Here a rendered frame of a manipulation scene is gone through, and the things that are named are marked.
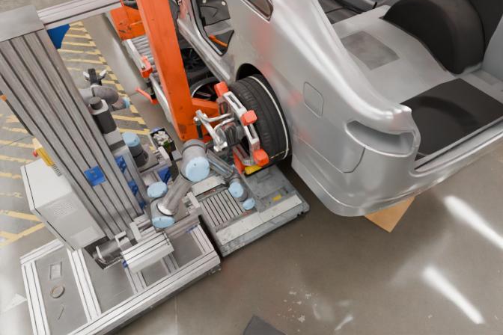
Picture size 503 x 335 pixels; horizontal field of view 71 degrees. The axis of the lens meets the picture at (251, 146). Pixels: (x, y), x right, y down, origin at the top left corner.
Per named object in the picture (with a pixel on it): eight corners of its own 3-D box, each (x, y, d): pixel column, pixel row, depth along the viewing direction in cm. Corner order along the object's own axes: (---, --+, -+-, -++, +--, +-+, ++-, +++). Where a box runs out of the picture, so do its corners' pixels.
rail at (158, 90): (203, 155, 332) (198, 139, 316) (193, 159, 330) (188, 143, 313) (129, 40, 482) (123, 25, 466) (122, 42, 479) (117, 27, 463)
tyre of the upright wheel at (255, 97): (245, 58, 264) (254, 125, 309) (217, 69, 257) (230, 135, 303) (296, 101, 220) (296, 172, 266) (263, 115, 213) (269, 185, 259)
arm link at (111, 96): (111, 80, 198) (127, 94, 247) (92, 84, 197) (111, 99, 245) (117, 99, 199) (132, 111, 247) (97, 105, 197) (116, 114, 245)
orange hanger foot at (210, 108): (254, 114, 315) (251, 83, 290) (200, 137, 300) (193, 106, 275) (245, 104, 326) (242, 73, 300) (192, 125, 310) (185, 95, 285)
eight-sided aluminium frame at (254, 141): (262, 176, 261) (259, 123, 221) (254, 179, 259) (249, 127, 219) (228, 131, 294) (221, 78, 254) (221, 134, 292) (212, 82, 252)
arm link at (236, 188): (224, 181, 205) (233, 189, 213) (230, 196, 198) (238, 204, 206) (236, 174, 204) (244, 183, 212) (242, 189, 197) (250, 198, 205)
